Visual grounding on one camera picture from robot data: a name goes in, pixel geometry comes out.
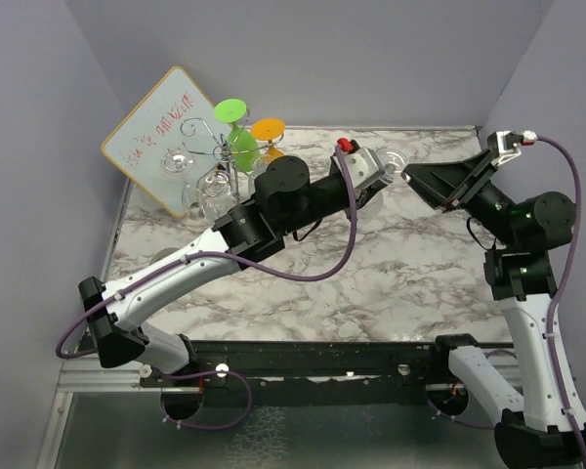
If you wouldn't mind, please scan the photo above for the yellow framed whiteboard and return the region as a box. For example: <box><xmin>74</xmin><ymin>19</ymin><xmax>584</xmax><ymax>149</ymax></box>
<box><xmin>102</xmin><ymin>66</ymin><xmax>230</xmax><ymax>217</ymax></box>

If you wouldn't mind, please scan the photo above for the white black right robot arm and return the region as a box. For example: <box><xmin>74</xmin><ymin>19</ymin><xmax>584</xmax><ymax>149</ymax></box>
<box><xmin>401</xmin><ymin>148</ymin><xmax>586</xmax><ymax>468</ymax></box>

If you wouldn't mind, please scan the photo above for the green plastic wine glass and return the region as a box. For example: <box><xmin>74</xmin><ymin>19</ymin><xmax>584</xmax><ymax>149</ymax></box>
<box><xmin>214</xmin><ymin>98</ymin><xmax>260</xmax><ymax>173</ymax></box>

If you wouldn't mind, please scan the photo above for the clear tape roll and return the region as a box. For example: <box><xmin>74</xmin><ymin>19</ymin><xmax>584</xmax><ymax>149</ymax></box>
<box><xmin>149</xmin><ymin>247</ymin><xmax>177</xmax><ymax>265</ymax></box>

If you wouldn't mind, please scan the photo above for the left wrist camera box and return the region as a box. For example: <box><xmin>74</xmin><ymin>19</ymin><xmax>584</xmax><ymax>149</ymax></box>
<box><xmin>333</xmin><ymin>138</ymin><xmax>385</xmax><ymax>191</ymax></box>

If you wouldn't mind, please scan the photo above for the chrome wine glass rack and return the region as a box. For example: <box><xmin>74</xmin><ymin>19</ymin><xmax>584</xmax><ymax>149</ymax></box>
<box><xmin>181</xmin><ymin>107</ymin><xmax>267</xmax><ymax>221</ymax></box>

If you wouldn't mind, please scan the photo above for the black metal base rail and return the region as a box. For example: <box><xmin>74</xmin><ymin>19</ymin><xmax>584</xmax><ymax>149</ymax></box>
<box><xmin>77</xmin><ymin>332</ymin><xmax>519</xmax><ymax>406</ymax></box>

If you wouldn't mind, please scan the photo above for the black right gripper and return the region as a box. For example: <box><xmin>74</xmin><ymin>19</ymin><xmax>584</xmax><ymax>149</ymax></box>
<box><xmin>400</xmin><ymin>146</ymin><xmax>521</xmax><ymax>246</ymax></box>

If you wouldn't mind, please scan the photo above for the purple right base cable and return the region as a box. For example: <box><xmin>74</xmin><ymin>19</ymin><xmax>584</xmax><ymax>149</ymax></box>
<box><xmin>427</xmin><ymin>347</ymin><xmax>519</xmax><ymax>430</ymax></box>

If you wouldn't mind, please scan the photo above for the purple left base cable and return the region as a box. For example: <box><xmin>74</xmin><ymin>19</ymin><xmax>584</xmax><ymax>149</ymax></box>
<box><xmin>141</xmin><ymin>363</ymin><xmax>255</xmax><ymax>431</ymax></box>

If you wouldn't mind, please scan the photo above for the clear wine glass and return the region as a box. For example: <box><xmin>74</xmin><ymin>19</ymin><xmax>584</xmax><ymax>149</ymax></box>
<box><xmin>248</xmin><ymin>156</ymin><xmax>270</xmax><ymax>195</ymax></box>
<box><xmin>357</xmin><ymin>148</ymin><xmax>409</xmax><ymax>221</ymax></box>
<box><xmin>196</xmin><ymin>168</ymin><xmax>237</xmax><ymax>222</ymax></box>
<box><xmin>160</xmin><ymin>149</ymin><xmax>200</xmax><ymax>218</ymax></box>

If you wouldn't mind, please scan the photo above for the orange plastic wine glass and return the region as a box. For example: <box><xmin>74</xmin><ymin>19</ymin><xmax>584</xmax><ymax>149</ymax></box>
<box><xmin>250</xmin><ymin>118</ymin><xmax>285</xmax><ymax>163</ymax></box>

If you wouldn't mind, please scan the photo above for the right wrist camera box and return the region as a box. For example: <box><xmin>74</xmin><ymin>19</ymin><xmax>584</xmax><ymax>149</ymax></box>
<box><xmin>486</xmin><ymin>130</ymin><xmax>538</xmax><ymax>168</ymax></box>

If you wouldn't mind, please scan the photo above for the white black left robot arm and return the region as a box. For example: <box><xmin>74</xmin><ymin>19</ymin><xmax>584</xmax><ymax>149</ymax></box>
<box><xmin>79</xmin><ymin>149</ymin><xmax>394</xmax><ymax>386</ymax></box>

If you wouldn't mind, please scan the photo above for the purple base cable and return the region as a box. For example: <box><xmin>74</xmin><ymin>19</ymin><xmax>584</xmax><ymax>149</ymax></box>
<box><xmin>141</xmin><ymin>363</ymin><xmax>255</xmax><ymax>431</ymax></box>
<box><xmin>427</xmin><ymin>347</ymin><xmax>519</xmax><ymax>430</ymax></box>

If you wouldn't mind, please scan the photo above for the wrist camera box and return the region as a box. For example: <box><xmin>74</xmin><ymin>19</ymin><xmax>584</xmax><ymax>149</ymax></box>
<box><xmin>333</xmin><ymin>138</ymin><xmax>385</xmax><ymax>191</ymax></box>
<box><xmin>486</xmin><ymin>130</ymin><xmax>538</xmax><ymax>168</ymax></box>

